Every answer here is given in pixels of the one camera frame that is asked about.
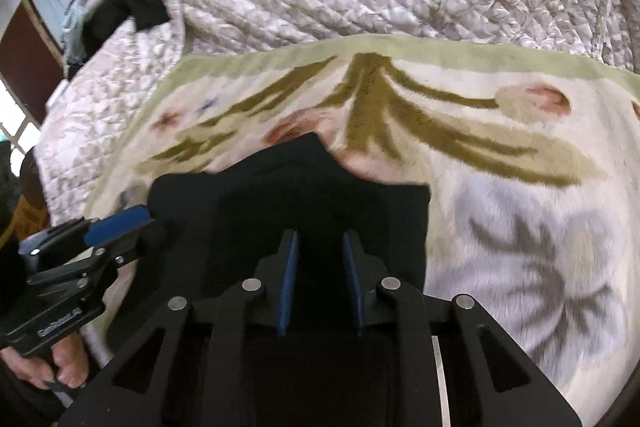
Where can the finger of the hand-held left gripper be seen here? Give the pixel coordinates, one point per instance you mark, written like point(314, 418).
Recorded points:
point(117, 219)
point(135, 244)

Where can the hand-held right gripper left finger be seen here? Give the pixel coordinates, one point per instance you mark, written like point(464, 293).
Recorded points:
point(288, 279)

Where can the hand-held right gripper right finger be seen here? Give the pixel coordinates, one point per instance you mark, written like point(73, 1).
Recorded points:
point(351, 279)

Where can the black pants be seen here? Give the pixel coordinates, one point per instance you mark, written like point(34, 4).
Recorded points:
point(250, 202)

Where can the person's left hand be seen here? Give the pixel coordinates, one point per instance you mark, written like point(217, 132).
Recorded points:
point(67, 362)

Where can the floral fleece blanket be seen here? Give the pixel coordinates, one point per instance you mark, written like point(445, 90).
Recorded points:
point(500, 212)

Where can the brown wooden door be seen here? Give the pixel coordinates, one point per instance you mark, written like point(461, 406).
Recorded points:
point(27, 57)

